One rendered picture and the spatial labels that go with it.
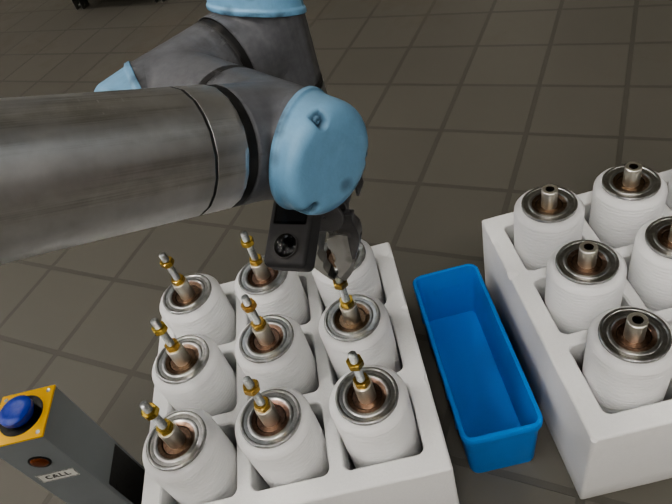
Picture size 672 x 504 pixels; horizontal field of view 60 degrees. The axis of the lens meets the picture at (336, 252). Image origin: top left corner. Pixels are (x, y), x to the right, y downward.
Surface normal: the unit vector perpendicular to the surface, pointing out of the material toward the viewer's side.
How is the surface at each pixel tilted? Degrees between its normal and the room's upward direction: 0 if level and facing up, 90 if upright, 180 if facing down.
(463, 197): 0
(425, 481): 90
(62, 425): 90
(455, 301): 88
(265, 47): 73
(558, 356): 0
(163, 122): 53
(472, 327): 0
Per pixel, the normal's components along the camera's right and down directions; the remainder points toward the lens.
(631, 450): 0.15, 0.69
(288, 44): 0.70, 0.39
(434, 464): -0.22, -0.68
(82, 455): 0.97, -0.25
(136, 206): 0.66, 0.58
